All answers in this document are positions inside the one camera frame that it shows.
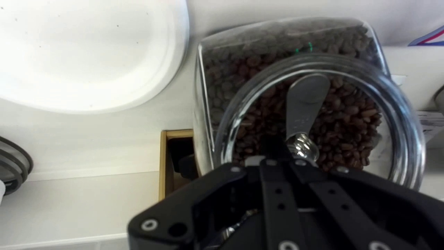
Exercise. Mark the wire paper towel holder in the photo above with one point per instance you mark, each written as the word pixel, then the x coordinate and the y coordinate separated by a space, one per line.
pixel 16 166

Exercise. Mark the metal coffee scoop spoon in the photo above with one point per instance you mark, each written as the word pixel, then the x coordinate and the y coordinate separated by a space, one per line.
pixel 304 100

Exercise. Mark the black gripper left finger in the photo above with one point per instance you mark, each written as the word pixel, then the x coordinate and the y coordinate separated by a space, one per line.
pixel 229 209

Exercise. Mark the white paper plate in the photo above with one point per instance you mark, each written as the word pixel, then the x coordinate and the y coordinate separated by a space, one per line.
pixel 89 56

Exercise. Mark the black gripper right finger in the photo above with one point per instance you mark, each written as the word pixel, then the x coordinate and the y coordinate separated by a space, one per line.
pixel 372 213

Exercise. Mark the clear zip plastic bag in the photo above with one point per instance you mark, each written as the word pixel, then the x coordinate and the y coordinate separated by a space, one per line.
pixel 435 38

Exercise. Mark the wooden organizer box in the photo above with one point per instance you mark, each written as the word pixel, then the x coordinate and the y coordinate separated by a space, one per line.
pixel 178 166

